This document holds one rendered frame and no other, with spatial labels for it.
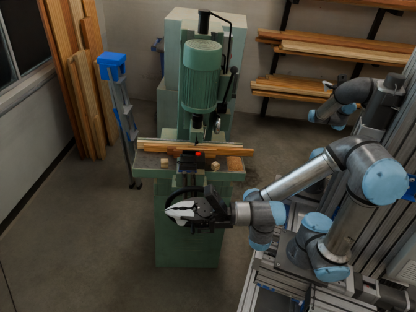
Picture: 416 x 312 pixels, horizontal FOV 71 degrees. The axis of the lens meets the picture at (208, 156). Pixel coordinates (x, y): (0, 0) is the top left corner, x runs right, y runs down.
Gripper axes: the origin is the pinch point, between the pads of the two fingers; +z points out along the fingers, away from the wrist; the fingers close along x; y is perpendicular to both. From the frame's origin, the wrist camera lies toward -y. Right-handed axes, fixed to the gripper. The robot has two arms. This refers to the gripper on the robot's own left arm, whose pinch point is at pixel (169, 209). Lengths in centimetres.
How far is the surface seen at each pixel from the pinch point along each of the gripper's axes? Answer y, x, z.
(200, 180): 32, 47, -10
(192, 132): 18, 68, -6
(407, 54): 33, 230, -222
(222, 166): 36, 62, -22
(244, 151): 34, 72, -36
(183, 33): -25, 92, -2
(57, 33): 2, 180, 99
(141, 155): 33, 67, 22
